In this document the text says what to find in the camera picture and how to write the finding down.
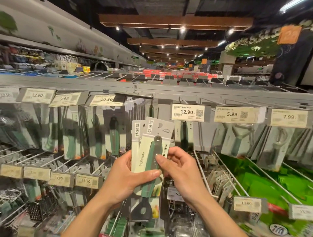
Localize person's right hand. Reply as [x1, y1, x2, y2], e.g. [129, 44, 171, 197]
[155, 146, 209, 208]

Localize black chalkboard pillar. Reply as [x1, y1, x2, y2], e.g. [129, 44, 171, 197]
[269, 43, 313, 87]

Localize green foliage ceiling decor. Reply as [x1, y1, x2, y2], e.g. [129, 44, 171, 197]
[224, 20, 313, 58]

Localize orange aisle number sign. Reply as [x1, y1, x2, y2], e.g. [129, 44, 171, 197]
[277, 25, 303, 46]

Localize group of green packets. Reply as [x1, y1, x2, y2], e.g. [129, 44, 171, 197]
[219, 152, 313, 237]

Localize person's left hand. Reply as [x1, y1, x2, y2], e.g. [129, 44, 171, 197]
[100, 150, 162, 209]

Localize kitchen tools display rack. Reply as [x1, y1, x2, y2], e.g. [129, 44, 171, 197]
[0, 72, 313, 237]

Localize rows of hanging utensil packets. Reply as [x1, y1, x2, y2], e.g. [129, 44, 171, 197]
[0, 98, 313, 237]

